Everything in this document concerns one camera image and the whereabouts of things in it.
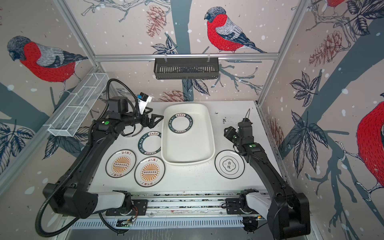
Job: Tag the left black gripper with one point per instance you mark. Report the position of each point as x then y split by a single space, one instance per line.
152 123

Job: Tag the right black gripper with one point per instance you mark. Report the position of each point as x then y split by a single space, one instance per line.
231 134

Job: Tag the green rim plate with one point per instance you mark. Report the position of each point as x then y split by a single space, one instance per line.
180 123
150 143

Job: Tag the white plate black emblem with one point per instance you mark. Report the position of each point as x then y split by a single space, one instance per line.
229 164

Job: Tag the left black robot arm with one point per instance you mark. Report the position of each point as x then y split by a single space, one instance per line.
70 196

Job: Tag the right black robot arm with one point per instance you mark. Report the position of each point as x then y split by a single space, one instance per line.
287 212

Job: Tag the white plastic bin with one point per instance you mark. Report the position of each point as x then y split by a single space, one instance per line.
193 147

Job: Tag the orange sunburst plate centre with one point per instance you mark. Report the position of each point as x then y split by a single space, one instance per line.
149 172

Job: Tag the orange sunburst plate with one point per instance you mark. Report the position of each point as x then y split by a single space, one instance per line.
149 172
120 163

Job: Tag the orange sunburst plate far left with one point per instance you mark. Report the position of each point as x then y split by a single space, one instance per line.
120 163

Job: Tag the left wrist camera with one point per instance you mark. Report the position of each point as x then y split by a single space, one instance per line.
143 100

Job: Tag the black wall basket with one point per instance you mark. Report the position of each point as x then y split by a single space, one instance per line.
186 68

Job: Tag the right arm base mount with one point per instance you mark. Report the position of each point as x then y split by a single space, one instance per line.
233 207

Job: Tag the white wire mesh basket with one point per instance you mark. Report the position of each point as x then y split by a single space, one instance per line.
81 102

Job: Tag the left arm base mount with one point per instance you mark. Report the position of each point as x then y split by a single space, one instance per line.
137 208

